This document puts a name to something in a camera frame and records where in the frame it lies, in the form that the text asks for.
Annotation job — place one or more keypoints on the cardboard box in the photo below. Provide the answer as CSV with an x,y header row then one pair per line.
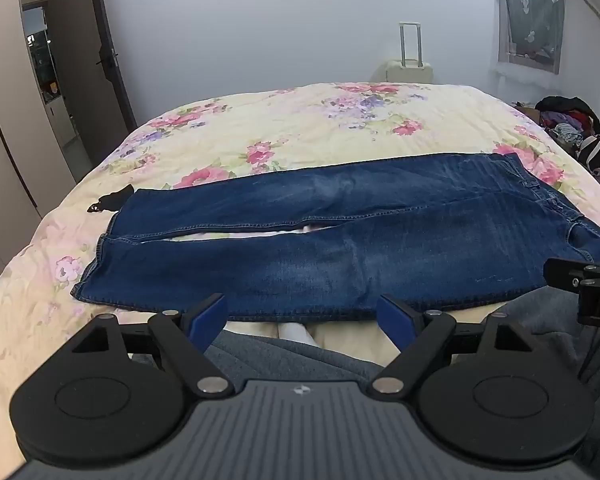
x,y
526,110

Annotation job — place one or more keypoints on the brown door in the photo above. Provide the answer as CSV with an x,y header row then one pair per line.
x,y
87,65

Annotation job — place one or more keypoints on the blue denim pants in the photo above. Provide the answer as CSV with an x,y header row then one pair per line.
x,y
380,240

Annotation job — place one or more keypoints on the small black cloth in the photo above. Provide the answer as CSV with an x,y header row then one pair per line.
x,y
111,203

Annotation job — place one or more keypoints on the person's white sock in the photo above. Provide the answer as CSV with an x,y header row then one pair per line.
x,y
295,332

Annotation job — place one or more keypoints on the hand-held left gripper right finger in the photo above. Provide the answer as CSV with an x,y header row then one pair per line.
x,y
394,319

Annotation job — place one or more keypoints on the cream suitcase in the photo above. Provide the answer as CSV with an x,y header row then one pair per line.
x,y
411,67

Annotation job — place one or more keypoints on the striped bag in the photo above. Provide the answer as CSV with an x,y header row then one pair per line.
x,y
595,152

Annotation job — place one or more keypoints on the beige wardrobe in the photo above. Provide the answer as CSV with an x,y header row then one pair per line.
x,y
5,160

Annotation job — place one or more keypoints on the grey patterned curtain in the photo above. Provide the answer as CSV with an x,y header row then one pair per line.
x,y
532,5

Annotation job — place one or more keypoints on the floral bedspread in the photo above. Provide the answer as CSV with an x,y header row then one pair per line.
x,y
290,125

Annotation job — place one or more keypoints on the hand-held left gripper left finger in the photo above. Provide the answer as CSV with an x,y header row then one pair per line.
x,y
206,319

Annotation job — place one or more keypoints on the pile of clothes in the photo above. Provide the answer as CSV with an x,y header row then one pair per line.
x,y
570,117

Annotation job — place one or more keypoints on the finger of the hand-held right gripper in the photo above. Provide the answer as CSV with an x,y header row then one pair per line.
x,y
562,274

